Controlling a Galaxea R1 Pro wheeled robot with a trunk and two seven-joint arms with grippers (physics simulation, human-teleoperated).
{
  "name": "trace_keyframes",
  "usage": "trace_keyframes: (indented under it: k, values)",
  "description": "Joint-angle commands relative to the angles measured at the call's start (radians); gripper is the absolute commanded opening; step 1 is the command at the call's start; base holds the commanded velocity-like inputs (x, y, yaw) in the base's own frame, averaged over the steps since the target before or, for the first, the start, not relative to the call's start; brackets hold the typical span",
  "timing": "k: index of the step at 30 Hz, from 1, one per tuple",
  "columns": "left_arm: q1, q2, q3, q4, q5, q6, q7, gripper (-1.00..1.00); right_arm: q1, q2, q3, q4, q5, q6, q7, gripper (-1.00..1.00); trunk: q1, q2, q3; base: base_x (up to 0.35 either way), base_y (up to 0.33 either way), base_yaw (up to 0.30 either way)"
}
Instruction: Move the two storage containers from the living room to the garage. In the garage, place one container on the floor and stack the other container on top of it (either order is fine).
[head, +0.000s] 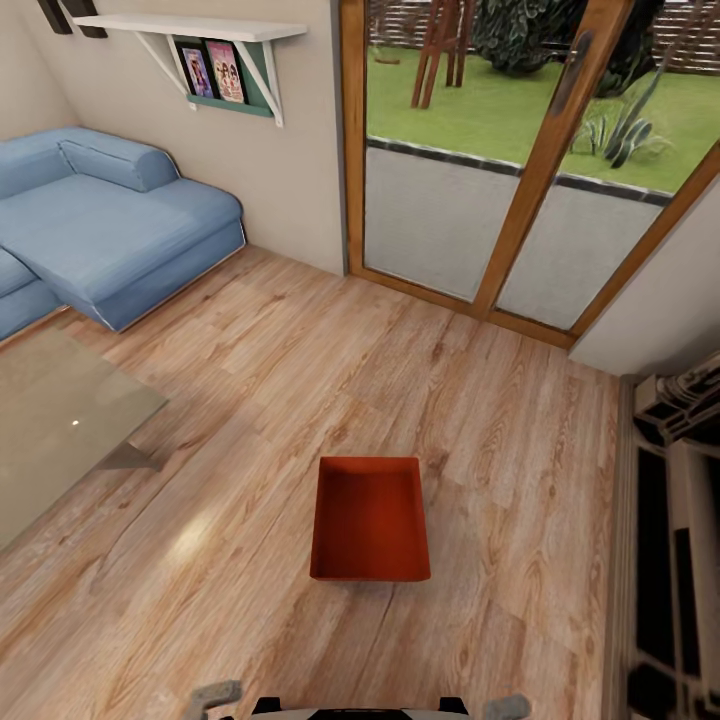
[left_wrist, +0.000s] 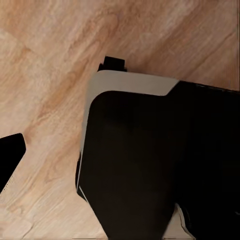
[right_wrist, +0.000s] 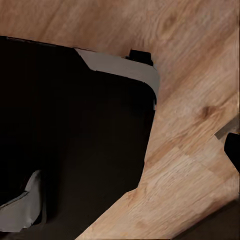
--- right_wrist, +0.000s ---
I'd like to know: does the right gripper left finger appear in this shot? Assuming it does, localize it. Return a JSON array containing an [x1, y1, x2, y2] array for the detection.
[[0, 133, 26, 192]]

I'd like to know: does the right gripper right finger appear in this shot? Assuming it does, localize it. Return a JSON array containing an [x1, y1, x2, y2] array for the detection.
[[224, 132, 240, 173]]

